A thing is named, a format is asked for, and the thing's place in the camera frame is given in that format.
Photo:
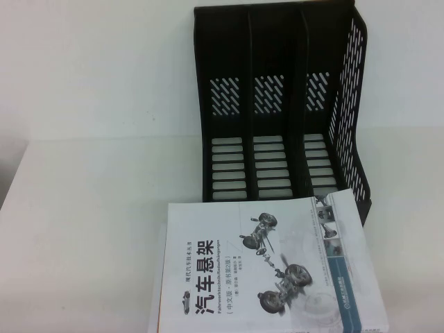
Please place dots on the white car suspension book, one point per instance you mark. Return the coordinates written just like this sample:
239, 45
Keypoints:
215, 222

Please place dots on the black plastic book stand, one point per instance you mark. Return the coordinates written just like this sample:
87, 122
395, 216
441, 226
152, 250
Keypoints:
295, 104

